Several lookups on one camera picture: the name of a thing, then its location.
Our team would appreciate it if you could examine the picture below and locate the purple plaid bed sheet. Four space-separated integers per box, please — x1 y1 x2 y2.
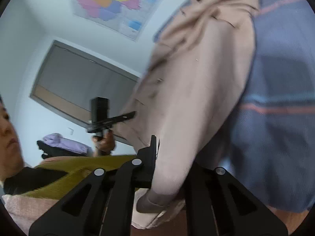
152 0 315 214

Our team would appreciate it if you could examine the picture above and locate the mustard yellow garment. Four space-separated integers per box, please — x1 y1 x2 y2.
23 155 136 200

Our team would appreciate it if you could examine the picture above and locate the colourful wall map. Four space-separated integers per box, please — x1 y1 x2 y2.
71 0 159 41

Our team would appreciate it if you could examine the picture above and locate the grey framed window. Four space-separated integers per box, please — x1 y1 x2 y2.
30 40 138 128

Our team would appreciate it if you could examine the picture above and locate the person left hand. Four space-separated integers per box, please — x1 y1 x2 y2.
92 129 115 157

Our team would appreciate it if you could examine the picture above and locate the pink beige jacket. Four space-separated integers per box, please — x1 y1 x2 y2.
111 0 262 214

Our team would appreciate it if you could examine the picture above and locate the person head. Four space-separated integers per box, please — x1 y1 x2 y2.
0 99 24 183

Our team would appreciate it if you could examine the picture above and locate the lilac folded cloth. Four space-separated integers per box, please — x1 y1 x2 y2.
42 133 92 155

